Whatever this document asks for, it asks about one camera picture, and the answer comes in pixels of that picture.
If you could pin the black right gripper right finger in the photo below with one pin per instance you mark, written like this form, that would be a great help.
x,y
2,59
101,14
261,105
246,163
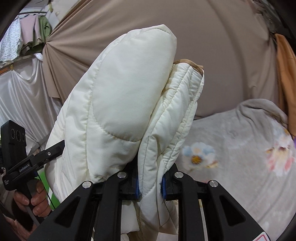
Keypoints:
x,y
177,185

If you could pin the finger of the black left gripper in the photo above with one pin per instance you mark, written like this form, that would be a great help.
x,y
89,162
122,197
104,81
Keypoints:
x,y
45,156

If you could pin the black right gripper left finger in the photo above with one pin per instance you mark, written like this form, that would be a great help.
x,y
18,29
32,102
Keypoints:
x,y
122,185

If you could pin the cream quilted padded garment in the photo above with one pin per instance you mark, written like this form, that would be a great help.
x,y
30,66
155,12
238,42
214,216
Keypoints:
x,y
135,100

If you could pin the hanging clothes on rack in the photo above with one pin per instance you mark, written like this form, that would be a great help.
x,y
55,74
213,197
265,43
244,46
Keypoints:
x,y
25,36

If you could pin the left hand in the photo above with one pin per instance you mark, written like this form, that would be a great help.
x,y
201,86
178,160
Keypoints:
x,y
39,201

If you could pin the white satin hanging cloth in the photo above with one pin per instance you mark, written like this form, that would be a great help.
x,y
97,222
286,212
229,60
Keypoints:
x,y
25,100

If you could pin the grey floral fleece blanket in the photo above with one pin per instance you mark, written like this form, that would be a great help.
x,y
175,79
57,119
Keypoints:
x,y
251,153

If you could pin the beige bed sheet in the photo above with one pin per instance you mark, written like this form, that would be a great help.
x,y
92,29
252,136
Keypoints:
x,y
230,39

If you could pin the orange cloth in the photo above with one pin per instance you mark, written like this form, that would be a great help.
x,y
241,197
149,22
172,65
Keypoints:
x,y
285,64

